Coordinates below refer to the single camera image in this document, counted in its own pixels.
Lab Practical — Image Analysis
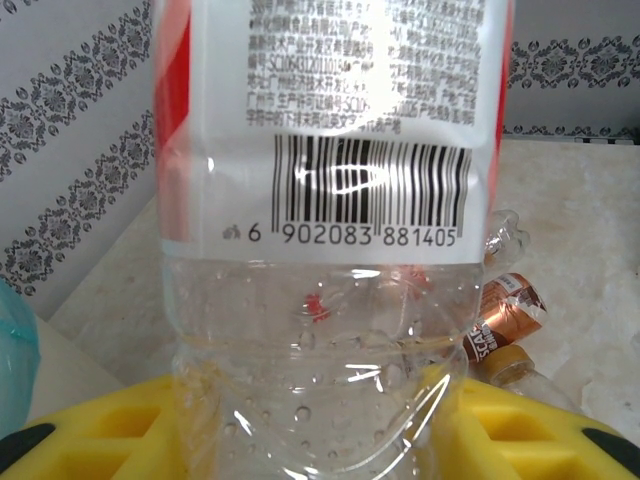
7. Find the brown coffee drink bottle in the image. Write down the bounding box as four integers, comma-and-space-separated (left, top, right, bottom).
469, 209, 549, 366

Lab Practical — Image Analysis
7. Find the clear bottle red white label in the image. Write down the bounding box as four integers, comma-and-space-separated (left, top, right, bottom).
152, 0, 516, 480

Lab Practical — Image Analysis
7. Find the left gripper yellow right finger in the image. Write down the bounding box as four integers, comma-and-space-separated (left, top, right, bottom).
439, 372, 640, 480

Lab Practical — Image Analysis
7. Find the orange label bottle brown cap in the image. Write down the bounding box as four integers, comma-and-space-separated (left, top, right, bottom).
484, 343, 589, 419

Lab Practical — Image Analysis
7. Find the teal plastic bin liner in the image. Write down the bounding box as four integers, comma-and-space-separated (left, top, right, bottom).
0, 278, 42, 432

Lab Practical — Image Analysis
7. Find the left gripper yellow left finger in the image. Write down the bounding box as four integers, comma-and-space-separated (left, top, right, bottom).
0, 373, 192, 480

